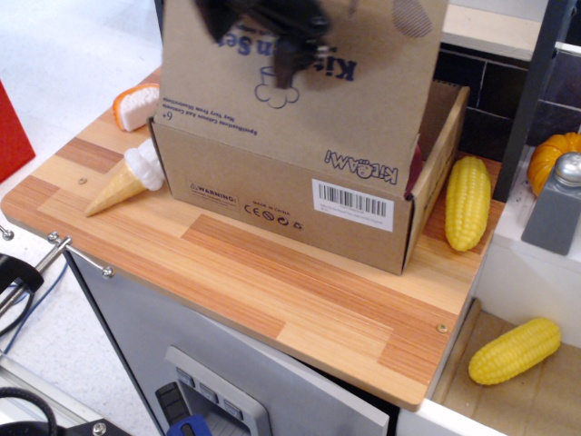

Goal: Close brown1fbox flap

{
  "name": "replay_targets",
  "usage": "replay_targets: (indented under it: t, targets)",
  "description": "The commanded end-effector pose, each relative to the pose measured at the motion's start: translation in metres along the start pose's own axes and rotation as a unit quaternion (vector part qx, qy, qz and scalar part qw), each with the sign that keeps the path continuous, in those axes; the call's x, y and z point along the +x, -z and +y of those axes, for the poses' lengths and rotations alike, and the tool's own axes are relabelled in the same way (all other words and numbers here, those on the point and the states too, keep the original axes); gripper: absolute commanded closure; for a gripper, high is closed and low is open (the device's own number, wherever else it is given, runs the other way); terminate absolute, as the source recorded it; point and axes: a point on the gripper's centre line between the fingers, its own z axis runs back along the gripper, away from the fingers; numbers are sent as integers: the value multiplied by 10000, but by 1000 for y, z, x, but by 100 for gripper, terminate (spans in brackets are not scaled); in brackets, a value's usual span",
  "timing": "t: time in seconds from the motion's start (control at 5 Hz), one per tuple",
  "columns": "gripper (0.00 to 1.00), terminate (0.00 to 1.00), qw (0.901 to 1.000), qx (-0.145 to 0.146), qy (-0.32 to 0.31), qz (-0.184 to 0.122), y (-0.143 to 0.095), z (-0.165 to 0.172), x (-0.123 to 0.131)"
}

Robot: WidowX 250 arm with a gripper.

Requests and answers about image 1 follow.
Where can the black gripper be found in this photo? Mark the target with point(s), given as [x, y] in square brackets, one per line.
[305, 19]

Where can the brown cardboard box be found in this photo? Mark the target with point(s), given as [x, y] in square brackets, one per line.
[325, 162]

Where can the pink plastic plate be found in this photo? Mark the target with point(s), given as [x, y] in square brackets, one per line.
[414, 170]

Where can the orange white toy bread slice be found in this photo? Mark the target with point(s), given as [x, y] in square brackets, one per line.
[134, 106]

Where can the toy ice cream cone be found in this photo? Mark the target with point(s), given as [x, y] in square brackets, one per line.
[141, 171]

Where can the yellow toy corn on counter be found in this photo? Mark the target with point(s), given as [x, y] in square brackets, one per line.
[468, 200]

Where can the orange toy pumpkin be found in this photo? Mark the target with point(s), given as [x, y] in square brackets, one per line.
[545, 155]

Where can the red box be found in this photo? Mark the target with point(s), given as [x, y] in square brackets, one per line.
[16, 149]

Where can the grey salt shaker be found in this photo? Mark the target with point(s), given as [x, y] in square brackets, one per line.
[554, 219]

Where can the grey oven control panel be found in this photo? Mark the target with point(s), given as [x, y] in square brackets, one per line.
[226, 409]

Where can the yellow toy corn in sink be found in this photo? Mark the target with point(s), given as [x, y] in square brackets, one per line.
[515, 352]

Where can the blue black clamp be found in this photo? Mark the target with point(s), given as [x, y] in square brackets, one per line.
[175, 410]

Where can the metal towel rail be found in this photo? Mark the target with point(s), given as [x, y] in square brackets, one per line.
[27, 278]

